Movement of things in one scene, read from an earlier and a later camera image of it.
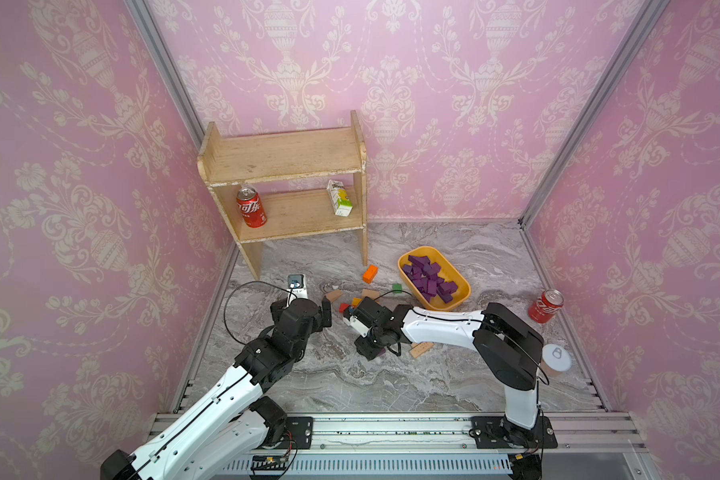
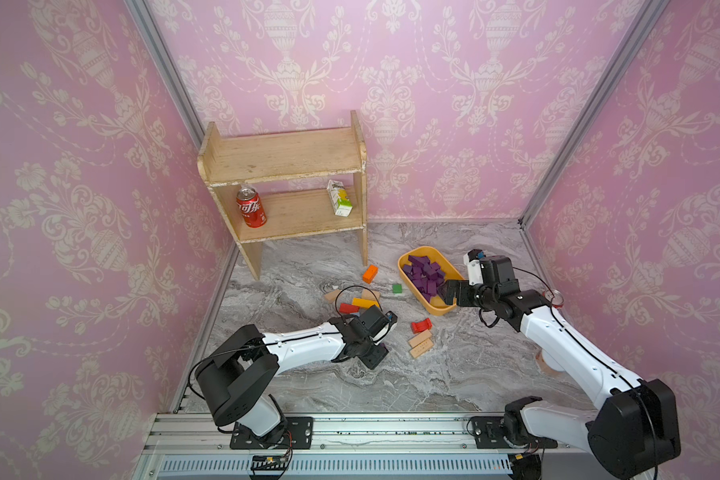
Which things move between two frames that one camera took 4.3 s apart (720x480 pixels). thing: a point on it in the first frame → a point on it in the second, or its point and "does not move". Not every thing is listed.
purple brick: x=432 y=269 does not move
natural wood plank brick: x=418 y=349 does not move
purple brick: x=420 y=261 does not move
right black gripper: x=362 y=349 → x=464 y=288
